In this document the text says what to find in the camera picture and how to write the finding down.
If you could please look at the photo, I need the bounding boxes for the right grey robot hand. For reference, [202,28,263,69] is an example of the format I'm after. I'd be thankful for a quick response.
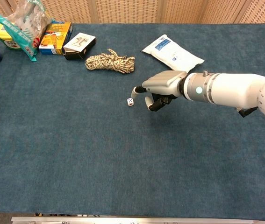
[131,70,188,112]

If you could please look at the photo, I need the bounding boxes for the white soft pack blue label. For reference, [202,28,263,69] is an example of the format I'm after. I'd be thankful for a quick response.
[141,34,205,73]

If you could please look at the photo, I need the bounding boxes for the woven rattan folding screen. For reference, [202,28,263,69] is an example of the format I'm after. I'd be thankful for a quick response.
[0,0,265,24]

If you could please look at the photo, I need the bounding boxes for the black and white carton box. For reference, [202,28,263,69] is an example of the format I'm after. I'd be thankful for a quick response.
[62,32,97,61]

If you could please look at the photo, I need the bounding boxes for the dark teal table cloth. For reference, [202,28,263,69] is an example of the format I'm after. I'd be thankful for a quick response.
[0,21,265,222]

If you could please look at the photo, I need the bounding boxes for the yellow and blue snack box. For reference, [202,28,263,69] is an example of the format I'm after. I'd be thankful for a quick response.
[38,21,73,56]

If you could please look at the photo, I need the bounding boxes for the clear teal-edged plastic snack bag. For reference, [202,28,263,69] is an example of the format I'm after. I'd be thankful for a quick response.
[0,0,54,62]

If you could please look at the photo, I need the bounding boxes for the yellow green lidded tub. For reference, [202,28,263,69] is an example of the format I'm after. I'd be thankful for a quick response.
[0,22,23,51]

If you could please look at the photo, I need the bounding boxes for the coiled beige braided rope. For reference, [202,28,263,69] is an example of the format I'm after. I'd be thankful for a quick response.
[85,48,136,75]

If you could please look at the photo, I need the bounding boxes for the silver metal frame rail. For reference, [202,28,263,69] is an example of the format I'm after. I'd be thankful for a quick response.
[11,216,259,224]

